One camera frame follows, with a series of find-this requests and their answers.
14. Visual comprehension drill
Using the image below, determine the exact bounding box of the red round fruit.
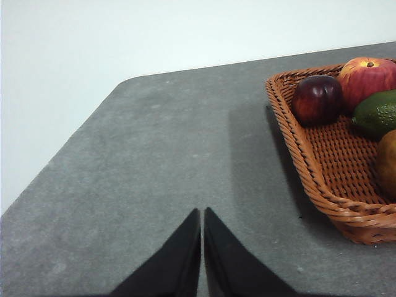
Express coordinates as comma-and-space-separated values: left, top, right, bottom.
337, 57, 396, 114

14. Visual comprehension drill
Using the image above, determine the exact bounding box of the dark purple round fruit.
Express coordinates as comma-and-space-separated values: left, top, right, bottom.
291, 74, 344, 127

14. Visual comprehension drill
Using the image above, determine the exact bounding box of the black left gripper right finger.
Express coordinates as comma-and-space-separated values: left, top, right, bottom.
203, 206, 298, 297

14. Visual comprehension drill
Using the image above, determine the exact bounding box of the green fruit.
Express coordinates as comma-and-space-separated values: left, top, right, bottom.
351, 89, 396, 142

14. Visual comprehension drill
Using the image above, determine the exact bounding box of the yellow-brown kiwifruit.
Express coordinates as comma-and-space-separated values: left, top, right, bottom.
374, 129, 396, 202

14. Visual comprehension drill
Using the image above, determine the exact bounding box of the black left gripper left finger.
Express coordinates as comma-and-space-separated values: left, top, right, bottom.
110, 208, 202, 297

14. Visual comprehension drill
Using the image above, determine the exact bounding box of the brown wicker basket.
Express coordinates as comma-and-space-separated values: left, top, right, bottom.
265, 58, 396, 246

